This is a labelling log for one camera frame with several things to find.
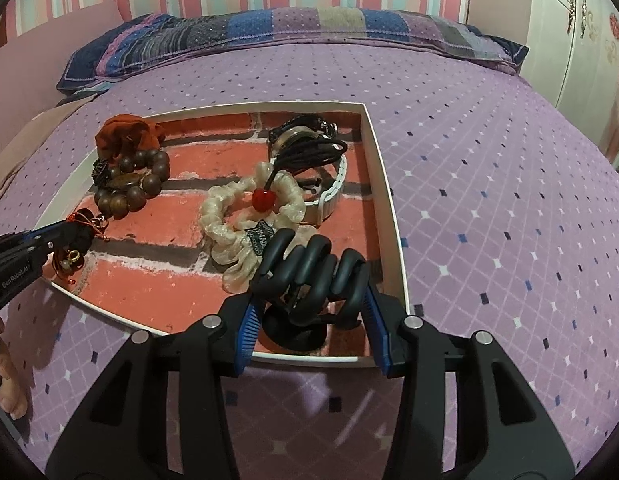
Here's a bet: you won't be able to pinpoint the gold watch with white band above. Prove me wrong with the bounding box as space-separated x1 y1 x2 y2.
267 127 348 221

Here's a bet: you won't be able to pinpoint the white wardrobe with flower decals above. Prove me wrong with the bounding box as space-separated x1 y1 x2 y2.
519 0 619 146

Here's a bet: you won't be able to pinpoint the pink cushion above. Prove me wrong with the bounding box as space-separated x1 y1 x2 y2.
0 0 124 61

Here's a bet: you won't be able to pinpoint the black hair tie red beads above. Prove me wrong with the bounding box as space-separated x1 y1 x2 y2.
252 139 349 211

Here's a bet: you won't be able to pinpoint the striped patchwork pillow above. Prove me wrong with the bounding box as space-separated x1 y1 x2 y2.
56 7 530 96

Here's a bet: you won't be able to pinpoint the orange scrunchie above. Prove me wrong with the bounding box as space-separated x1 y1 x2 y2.
94 115 166 161

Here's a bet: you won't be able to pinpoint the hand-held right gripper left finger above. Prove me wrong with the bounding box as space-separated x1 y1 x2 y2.
46 294 263 480

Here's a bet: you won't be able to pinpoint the white tray with brick lining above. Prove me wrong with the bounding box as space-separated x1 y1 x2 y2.
34 102 410 366

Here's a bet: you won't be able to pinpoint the cream scrunchie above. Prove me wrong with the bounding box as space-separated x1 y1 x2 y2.
198 161 317 295

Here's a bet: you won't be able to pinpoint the beige cloth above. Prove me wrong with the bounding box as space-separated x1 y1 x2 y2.
0 95 100 211

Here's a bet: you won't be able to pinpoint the red string charm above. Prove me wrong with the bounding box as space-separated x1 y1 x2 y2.
52 212 110 278

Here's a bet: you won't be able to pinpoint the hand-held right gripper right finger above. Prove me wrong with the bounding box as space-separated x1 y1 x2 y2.
362 280 575 480

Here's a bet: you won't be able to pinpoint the wooden bead bracelet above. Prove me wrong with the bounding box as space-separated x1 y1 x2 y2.
94 149 170 221

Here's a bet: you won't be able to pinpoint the purple diamond pattern blanket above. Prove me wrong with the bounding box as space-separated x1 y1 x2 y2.
0 42 619 480

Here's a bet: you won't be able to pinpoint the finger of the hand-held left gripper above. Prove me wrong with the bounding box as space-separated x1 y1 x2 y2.
20 220 94 261

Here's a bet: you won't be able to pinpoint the person's left hand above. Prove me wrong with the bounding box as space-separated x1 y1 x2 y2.
0 312 28 421

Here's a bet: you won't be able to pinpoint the black hair claw clip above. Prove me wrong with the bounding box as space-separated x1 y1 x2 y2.
248 228 373 352

